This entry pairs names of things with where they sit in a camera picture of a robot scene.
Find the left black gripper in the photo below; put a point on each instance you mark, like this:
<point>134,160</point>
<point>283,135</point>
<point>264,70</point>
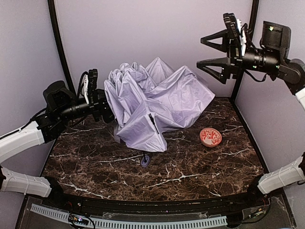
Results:
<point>100,105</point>

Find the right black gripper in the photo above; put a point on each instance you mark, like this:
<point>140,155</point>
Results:
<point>234,55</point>

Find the lavender folding umbrella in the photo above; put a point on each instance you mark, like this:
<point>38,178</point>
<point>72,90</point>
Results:
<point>149,101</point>

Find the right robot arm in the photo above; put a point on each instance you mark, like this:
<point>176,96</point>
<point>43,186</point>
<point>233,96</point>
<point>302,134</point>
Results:
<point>272,59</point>

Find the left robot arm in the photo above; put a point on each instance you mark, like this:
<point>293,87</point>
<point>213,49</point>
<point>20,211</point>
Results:
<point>62,106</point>

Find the red patterned ceramic bowl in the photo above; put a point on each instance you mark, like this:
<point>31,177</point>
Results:
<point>210,137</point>

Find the small circuit board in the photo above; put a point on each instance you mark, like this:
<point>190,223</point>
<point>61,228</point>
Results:
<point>77,220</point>

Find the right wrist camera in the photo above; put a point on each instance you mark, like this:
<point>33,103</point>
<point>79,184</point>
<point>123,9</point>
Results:
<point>237,31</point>

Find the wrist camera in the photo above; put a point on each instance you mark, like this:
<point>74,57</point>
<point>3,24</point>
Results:
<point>88,86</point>
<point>237,31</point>

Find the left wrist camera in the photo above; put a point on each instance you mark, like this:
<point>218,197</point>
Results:
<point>88,86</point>

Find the grey slotted cable duct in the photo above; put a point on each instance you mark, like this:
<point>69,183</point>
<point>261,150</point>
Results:
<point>100,223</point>

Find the left black frame post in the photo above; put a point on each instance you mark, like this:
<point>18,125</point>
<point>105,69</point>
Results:
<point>59,44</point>

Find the black front rail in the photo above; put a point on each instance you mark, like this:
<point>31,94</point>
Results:
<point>228,204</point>

